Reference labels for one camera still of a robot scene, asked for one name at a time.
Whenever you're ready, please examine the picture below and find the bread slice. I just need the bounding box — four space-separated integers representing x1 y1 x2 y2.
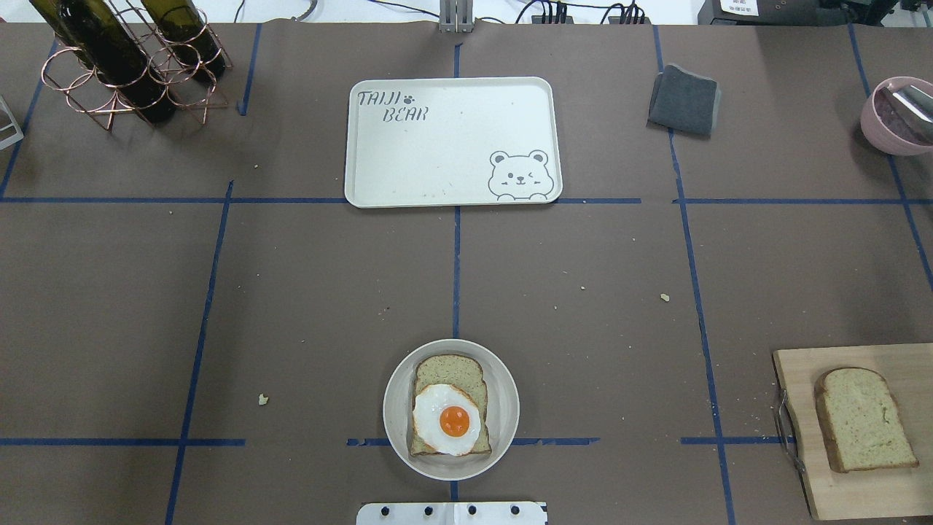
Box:
409 354 492 456
814 367 919 474

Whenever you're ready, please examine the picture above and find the white round plate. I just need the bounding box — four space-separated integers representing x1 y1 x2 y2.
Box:
383 339 520 481

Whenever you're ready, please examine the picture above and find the fried egg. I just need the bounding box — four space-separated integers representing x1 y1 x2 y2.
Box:
413 384 481 456

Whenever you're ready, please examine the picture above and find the white bear serving tray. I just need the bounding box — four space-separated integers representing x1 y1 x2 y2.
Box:
344 77 563 209

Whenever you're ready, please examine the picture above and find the folded grey cloth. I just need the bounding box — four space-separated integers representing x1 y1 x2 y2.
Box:
647 63 721 137

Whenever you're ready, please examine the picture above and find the pink bowl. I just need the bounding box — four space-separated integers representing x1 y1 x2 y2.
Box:
860 77 932 157

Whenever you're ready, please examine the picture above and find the dark green wine bottle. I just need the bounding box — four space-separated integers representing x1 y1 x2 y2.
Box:
30 1 176 124

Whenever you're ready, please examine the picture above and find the metal scoop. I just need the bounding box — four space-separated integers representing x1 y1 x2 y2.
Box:
880 85 932 134

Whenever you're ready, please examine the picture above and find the wooden cutting board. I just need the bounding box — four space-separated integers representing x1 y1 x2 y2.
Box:
773 343 932 521

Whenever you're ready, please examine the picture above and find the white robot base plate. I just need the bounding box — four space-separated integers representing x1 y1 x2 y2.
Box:
356 501 549 524

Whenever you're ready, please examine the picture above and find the copper wire bottle rack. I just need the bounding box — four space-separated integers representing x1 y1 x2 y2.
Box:
41 1 233 131

